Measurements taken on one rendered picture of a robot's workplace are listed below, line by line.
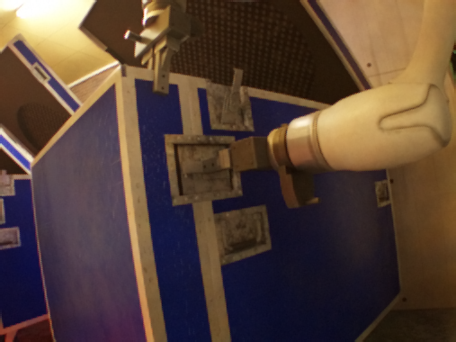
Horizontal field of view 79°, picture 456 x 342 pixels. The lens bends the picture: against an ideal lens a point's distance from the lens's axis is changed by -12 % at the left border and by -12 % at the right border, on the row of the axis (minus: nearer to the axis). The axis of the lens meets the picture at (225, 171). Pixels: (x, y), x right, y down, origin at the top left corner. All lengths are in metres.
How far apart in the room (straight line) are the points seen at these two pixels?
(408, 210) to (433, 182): 0.18
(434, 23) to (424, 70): 0.07
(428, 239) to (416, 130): 1.38
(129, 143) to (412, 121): 0.41
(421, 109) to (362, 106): 0.07
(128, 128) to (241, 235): 0.33
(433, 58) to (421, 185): 1.20
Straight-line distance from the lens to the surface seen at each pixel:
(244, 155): 0.48
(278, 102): 0.82
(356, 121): 0.39
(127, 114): 0.54
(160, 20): 0.62
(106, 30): 1.75
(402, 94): 0.39
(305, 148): 0.43
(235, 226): 0.66
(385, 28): 1.84
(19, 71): 2.24
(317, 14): 1.23
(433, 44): 0.54
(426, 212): 1.71
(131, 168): 0.52
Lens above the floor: 0.72
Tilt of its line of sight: 4 degrees up
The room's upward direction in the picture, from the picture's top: 8 degrees counter-clockwise
